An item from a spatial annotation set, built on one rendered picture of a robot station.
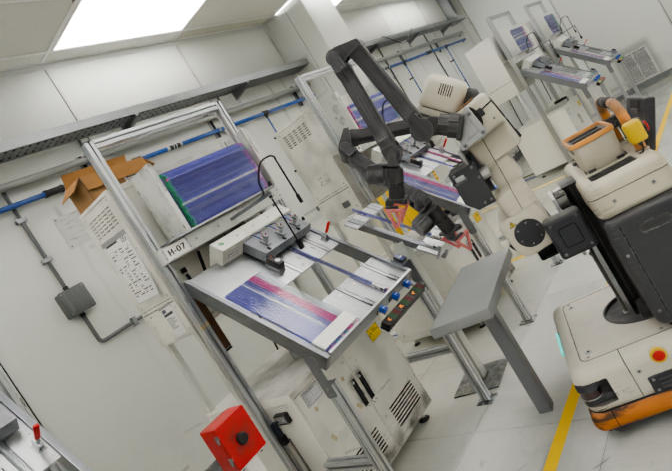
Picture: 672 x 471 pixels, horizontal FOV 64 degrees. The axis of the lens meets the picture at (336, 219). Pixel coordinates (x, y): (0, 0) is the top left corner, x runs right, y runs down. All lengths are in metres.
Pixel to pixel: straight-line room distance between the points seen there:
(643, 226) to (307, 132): 2.16
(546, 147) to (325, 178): 3.68
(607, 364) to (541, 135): 4.82
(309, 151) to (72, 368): 1.93
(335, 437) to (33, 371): 1.89
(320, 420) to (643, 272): 1.31
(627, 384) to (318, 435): 1.14
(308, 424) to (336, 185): 1.68
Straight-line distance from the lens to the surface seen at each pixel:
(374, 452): 2.10
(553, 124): 6.58
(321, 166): 3.49
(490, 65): 6.63
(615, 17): 9.44
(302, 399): 2.29
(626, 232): 1.91
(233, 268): 2.40
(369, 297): 2.29
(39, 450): 1.83
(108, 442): 3.67
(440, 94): 1.98
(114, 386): 3.70
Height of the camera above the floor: 1.24
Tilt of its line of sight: 3 degrees down
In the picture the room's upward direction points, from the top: 32 degrees counter-clockwise
